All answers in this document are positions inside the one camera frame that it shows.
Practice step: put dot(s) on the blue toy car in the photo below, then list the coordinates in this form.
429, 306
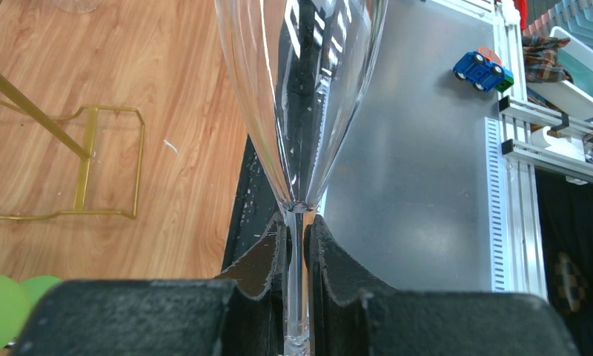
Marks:
483, 69

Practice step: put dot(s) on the gold wire glass rack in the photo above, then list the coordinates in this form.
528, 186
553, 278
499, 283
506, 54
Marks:
67, 148

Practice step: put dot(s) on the clear wine glass rearmost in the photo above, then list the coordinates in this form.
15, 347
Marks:
300, 70

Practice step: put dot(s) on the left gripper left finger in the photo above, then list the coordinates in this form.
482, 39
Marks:
238, 312

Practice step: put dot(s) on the green wine glass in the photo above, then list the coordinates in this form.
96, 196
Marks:
17, 299

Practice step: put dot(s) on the white plastic bin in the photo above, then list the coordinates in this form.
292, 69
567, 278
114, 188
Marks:
574, 96

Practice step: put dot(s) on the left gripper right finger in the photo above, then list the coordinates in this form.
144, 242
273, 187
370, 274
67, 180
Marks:
355, 313

